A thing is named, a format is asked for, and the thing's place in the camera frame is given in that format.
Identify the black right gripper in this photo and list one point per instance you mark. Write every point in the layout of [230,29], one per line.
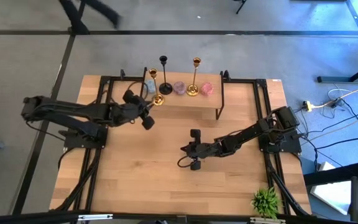
[208,150]

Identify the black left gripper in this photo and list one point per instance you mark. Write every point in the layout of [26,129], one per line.
[129,113]

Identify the gold candlestick holder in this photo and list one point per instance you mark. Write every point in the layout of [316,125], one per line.
[158,99]
[193,90]

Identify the blue patterned candle tin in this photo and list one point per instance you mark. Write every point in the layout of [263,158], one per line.
[149,86]

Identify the black candlestick holder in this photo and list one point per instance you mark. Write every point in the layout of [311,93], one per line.
[166,88]

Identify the maroon patterned candle tin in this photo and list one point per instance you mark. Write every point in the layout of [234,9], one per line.
[179,88]

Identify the pink patterned candle tin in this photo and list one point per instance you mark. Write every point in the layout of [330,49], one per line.
[207,89]

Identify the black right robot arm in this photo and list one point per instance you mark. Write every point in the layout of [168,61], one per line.
[250,133]

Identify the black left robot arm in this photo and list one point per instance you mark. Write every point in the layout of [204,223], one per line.
[73,109]

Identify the wooden shelf with black legs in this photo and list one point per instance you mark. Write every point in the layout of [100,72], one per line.
[191,101]

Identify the green artificial plant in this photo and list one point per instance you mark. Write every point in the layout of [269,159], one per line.
[266,202]

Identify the person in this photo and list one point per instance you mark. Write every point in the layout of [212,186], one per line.
[73,15]

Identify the yellow power plug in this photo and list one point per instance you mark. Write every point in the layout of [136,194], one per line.
[308,106]

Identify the black tripod leg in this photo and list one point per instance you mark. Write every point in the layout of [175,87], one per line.
[241,6]

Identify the black beam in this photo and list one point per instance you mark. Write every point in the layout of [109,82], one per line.
[334,174]

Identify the white flat panel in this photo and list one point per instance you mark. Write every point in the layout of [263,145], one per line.
[331,196]

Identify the black desk leg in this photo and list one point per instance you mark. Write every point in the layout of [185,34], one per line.
[334,79]

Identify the black aluminium table frame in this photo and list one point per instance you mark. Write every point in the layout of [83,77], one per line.
[241,81]

